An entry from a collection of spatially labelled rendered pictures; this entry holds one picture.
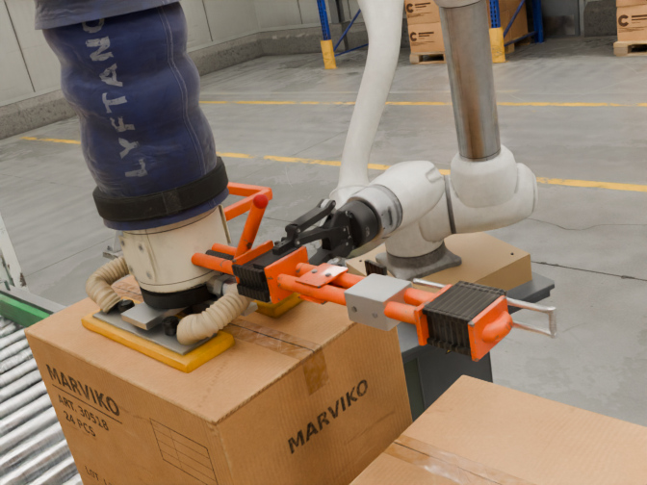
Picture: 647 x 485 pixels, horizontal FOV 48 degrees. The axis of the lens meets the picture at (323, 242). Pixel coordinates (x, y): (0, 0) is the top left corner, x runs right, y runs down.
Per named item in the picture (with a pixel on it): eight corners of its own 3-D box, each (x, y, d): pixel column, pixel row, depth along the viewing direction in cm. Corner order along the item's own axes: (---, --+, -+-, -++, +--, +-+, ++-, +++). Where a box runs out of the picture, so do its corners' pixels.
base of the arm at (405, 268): (427, 233, 208) (424, 216, 206) (464, 264, 189) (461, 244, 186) (369, 253, 205) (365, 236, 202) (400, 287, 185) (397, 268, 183)
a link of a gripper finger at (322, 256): (329, 234, 122) (332, 242, 123) (287, 274, 116) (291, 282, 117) (348, 238, 120) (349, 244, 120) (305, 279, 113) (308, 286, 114)
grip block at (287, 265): (235, 295, 113) (226, 262, 111) (280, 269, 119) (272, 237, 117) (271, 307, 107) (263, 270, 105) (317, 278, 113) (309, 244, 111)
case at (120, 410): (85, 491, 156) (22, 329, 141) (225, 393, 181) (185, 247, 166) (275, 629, 115) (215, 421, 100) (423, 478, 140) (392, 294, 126)
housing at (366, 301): (347, 321, 99) (341, 292, 97) (378, 299, 103) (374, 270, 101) (386, 333, 94) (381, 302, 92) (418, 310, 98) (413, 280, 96)
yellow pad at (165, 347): (82, 327, 137) (73, 303, 135) (127, 303, 143) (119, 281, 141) (188, 375, 113) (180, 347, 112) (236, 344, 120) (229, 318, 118)
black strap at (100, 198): (74, 214, 127) (67, 191, 125) (181, 169, 141) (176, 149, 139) (145, 230, 111) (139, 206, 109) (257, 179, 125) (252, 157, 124)
